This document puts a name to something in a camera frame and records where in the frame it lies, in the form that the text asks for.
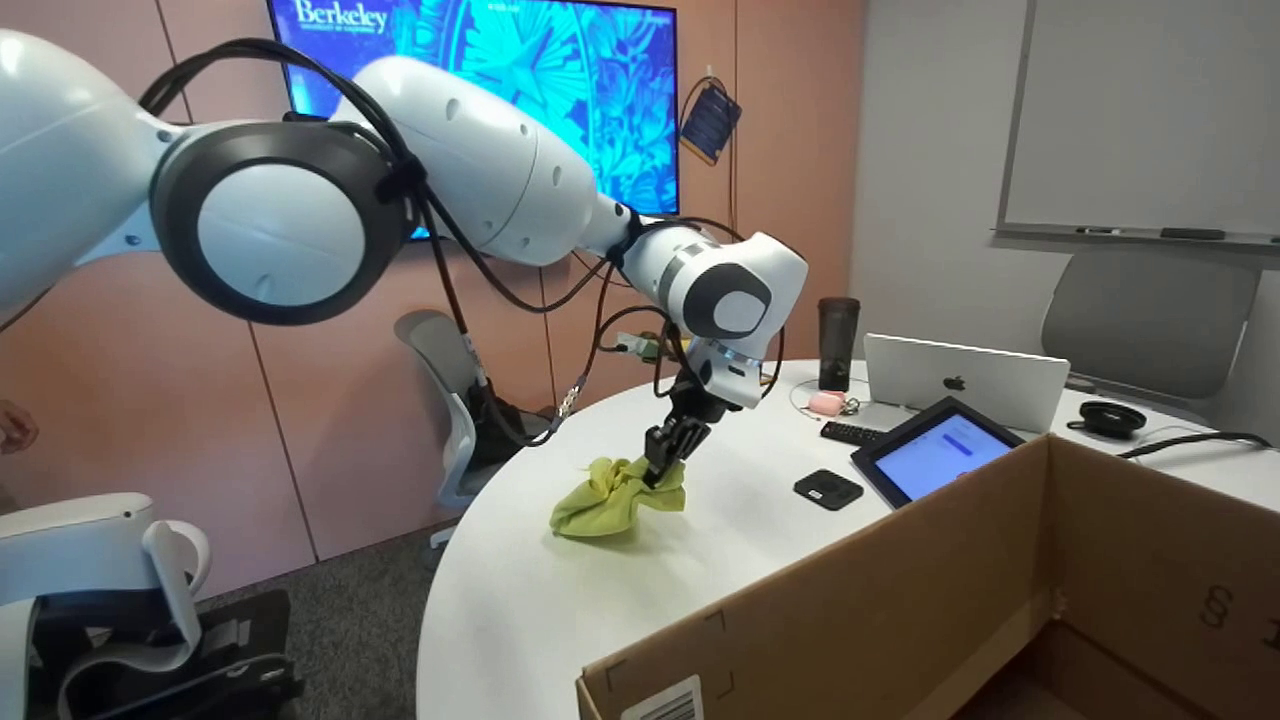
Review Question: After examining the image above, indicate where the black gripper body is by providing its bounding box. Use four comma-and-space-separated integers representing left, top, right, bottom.
669, 369, 737, 431

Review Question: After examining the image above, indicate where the black remote control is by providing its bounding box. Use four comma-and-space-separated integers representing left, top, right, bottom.
816, 415, 885, 454

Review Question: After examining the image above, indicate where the silver open laptop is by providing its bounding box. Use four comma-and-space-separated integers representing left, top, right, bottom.
860, 327, 1076, 435

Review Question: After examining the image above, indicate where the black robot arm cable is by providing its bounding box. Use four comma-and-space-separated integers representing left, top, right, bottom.
135, 36, 792, 413

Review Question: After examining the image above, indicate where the black tall tumbler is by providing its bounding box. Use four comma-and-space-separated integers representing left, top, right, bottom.
811, 294, 863, 397

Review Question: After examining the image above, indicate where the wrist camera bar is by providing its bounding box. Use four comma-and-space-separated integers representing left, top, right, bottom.
606, 331, 670, 369

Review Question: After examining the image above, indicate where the brown cardboard box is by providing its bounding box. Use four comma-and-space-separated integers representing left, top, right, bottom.
572, 431, 1280, 720

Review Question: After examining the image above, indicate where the small dark wall tablet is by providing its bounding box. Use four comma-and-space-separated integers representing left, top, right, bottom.
674, 75, 748, 169

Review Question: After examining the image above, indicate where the white wall whiteboard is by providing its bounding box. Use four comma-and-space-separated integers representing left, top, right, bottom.
992, 0, 1280, 253

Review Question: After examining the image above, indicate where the black table cable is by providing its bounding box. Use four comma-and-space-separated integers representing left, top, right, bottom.
1117, 425, 1274, 466

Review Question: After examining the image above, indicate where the black tablet with lit screen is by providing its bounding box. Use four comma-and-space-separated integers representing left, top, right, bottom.
850, 394, 1029, 511

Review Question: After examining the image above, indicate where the small black square puck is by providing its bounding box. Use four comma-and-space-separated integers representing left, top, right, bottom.
792, 466, 868, 518

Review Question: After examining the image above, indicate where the wall TV with blue picture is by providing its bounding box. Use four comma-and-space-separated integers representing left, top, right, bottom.
262, 0, 683, 253

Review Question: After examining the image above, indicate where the large grey lounge chair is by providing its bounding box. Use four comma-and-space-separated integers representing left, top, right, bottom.
1037, 243, 1271, 405

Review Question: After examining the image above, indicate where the black round flat device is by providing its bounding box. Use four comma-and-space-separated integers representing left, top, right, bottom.
1063, 397, 1153, 443

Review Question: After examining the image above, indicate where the grey swivel office chair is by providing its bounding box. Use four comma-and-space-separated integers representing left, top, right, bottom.
393, 309, 564, 554

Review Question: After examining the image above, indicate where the lime green towel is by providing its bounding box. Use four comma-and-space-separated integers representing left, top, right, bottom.
549, 454, 692, 543

